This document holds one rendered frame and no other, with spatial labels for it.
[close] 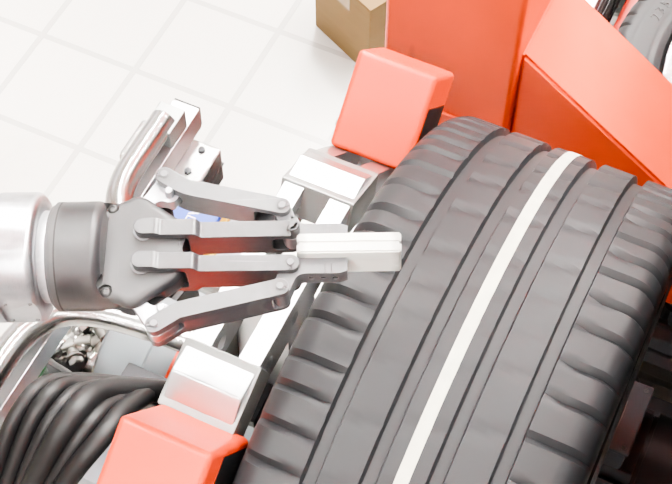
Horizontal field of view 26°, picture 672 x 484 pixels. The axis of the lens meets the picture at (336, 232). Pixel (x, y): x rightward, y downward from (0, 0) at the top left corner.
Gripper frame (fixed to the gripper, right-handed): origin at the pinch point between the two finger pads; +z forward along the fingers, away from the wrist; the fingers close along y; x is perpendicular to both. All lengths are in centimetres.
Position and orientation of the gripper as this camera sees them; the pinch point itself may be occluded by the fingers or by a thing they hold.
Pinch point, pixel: (349, 252)
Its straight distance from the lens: 98.8
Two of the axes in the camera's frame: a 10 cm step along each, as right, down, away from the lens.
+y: 0.0, 8.8, -4.8
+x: -0.4, -4.8, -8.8
